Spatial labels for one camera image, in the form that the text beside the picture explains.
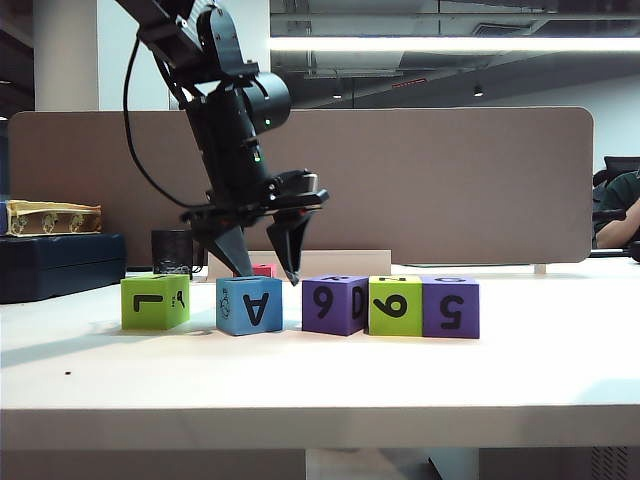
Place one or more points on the brown fabric desk divider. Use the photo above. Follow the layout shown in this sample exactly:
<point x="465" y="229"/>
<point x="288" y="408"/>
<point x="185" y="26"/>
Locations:
<point x="450" y="190"/>

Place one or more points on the purple foam block with nine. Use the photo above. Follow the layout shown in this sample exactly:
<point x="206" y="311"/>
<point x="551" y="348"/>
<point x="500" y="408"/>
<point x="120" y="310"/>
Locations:
<point x="312" y="325"/>

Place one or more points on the dark blue hard case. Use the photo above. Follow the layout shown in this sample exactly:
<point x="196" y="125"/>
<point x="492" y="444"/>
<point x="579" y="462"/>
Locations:
<point x="60" y="270"/>

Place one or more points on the red ceiling sign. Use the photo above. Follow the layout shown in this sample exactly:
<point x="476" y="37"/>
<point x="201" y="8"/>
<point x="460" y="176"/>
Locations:
<point x="410" y="83"/>

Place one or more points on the purple foam block with five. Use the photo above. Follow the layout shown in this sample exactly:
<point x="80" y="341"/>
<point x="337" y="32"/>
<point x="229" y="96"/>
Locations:
<point x="435" y="327"/>

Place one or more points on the person in green shirt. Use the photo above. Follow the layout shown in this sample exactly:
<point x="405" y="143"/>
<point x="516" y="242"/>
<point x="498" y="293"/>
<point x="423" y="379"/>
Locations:
<point x="620" y="190"/>

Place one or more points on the white divider foot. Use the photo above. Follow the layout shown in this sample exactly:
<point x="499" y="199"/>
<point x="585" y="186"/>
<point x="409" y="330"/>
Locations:
<point x="541" y="270"/>

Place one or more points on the black round object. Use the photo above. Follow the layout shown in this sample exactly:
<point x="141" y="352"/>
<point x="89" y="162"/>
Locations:
<point x="635" y="252"/>

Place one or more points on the blue foam block with fish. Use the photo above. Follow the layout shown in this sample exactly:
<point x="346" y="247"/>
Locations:
<point x="235" y="325"/>

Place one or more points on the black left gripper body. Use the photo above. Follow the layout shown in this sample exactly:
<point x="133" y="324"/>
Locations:
<point x="235" y="150"/>

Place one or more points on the red foam block with P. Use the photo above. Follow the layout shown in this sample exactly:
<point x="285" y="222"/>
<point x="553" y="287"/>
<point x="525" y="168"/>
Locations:
<point x="265" y="271"/>

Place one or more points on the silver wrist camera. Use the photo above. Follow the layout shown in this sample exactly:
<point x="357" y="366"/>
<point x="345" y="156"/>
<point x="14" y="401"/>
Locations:
<point x="302" y="181"/>

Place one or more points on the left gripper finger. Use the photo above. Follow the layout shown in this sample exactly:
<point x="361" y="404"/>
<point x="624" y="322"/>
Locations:
<point x="290" y="245"/>
<point x="230" y="247"/>

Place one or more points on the yellow box on case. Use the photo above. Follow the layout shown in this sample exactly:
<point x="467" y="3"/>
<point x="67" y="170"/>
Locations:
<point x="50" y="220"/>

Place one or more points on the white ceiling light strip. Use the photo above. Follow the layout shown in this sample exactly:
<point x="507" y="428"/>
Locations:
<point x="450" y="44"/>

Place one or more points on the green foam block with nine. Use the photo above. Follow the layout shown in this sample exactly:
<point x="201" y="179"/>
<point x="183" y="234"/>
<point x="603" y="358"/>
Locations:
<point x="380" y="327"/>

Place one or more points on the blue box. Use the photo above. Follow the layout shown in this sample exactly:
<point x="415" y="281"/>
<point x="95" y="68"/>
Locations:
<point x="3" y="217"/>

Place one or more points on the green foam block with L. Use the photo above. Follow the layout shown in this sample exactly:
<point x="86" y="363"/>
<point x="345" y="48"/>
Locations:
<point x="150" y="320"/>

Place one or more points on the black mug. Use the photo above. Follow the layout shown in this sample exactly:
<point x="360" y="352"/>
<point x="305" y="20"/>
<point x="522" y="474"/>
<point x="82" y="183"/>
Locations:
<point x="170" y="250"/>

